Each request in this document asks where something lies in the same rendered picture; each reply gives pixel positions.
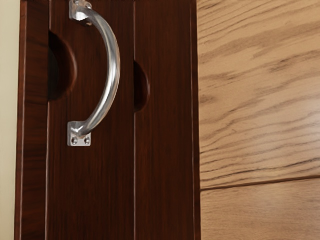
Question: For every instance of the dark brown wooden cabinet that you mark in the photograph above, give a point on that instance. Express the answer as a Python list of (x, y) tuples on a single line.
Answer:
[(162, 162)]

